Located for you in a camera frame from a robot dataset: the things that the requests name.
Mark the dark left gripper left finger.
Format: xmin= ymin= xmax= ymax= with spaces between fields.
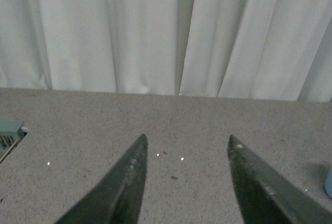
xmin=57 ymin=134 xmax=148 ymax=223

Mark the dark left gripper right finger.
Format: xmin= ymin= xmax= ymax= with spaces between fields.
xmin=227 ymin=135 xmax=331 ymax=223

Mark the blue plastic cup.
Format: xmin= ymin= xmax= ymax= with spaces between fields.
xmin=324 ymin=168 xmax=332 ymax=199

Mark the white pleated curtain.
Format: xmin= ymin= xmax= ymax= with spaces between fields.
xmin=1 ymin=0 xmax=331 ymax=102

